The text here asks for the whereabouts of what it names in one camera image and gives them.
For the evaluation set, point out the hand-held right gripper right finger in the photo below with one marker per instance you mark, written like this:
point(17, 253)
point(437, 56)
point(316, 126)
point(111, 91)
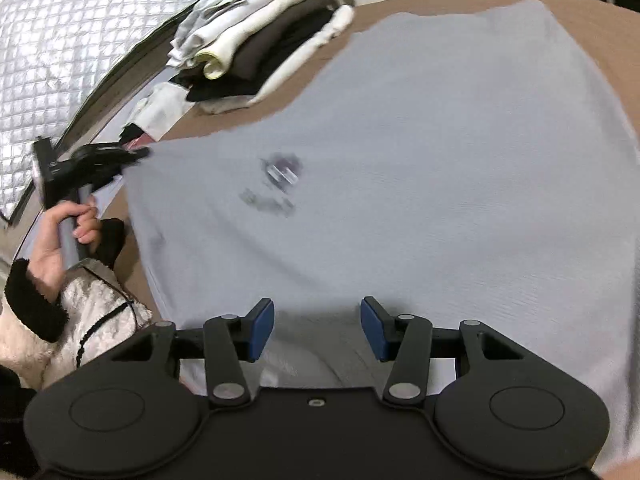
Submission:
point(372, 330)

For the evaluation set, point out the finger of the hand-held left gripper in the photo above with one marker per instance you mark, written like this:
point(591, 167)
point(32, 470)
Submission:
point(125, 149)
point(122, 164)

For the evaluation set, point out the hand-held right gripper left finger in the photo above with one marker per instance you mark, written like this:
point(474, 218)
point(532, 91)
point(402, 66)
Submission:
point(262, 330)

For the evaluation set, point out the grey shirt with dark print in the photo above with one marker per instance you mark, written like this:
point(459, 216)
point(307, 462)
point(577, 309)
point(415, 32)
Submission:
point(400, 160)

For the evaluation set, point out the person's left hand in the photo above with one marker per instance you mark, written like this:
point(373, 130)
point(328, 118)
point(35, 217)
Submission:
point(47, 255)

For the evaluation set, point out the black cloth on suitcase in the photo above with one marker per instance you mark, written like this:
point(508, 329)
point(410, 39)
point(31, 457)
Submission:
point(129, 132)

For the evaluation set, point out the white printed shirt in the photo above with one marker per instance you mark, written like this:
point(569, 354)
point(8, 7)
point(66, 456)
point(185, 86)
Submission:
point(160, 110)

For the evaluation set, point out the black folded garment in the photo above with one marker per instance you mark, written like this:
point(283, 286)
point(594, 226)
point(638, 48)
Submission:
point(220, 91)

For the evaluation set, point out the silver quilted cover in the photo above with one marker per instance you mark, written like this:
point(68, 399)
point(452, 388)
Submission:
point(75, 35)

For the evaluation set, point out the pale grey folded shirt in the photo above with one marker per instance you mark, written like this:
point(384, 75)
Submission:
point(225, 15)

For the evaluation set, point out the cream folded garment yellow trim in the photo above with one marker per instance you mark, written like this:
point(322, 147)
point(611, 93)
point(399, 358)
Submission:
point(260, 25)

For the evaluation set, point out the dark brown folded garment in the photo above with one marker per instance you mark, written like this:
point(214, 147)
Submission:
point(280, 45)

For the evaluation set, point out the person's black clothing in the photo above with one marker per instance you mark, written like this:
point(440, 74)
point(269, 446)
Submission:
point(12, 410)

